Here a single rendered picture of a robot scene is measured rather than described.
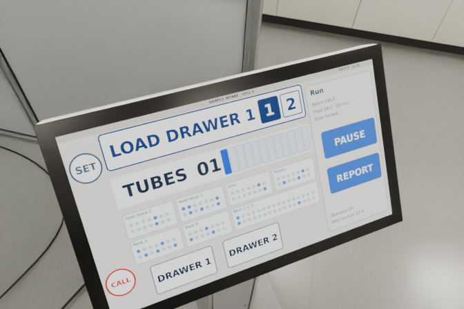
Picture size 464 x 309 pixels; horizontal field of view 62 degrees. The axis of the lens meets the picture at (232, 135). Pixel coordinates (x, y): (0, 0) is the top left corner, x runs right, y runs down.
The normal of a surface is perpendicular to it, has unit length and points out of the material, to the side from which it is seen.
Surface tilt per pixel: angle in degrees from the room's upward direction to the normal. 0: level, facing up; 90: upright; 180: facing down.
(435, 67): 0
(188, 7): 90
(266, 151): 50
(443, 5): 90
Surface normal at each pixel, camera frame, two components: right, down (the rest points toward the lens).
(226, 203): 0.30, 0.14
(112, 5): -0.23, 0.74
